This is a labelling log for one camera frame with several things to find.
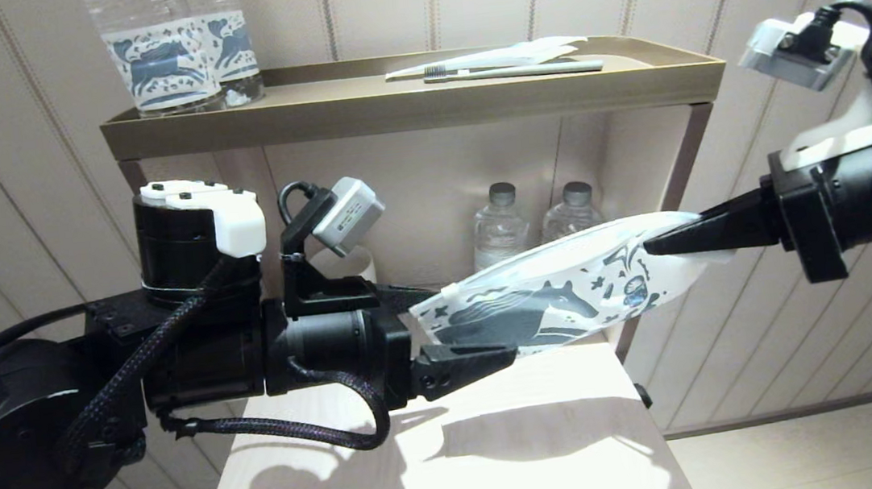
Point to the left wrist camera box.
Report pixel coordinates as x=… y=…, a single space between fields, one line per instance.
x=348 y=217

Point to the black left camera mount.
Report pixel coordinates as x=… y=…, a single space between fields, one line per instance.
x=319 y=289

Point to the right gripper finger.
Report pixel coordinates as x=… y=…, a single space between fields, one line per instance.
x=726 y=228

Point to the white blue horse-print bag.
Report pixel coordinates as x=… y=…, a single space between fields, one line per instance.
x=539 y=298

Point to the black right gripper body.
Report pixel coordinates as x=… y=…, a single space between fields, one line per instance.
x=805 y=214

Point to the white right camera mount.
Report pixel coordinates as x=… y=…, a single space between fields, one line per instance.
x=861 y=127

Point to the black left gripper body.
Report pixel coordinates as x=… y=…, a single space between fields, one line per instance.
x=396 y=362

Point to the grey toothbrush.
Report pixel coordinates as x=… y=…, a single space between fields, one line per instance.
x=539 y=70

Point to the white paper wrapper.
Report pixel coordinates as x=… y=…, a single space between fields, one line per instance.
x=513 y=56

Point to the small black knob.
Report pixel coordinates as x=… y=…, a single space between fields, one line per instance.
x=644 y=395

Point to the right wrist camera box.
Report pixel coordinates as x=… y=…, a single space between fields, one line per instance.
x=789 y=57

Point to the large blue-label water bottle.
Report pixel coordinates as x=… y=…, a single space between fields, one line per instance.
x=162 y=67
x=236 y=43

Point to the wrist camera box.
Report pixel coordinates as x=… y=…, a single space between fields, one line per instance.
x=789 y=57
x=348 y=217

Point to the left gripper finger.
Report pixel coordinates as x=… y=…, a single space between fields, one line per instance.
x=405 y=296
x=457 y=370

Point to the small clear water bottle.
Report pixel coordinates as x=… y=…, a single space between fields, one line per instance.
x=498 y=230
x=569 y=214

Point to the beige open shelf cabinet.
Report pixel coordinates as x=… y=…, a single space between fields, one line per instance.
x=429 y=180

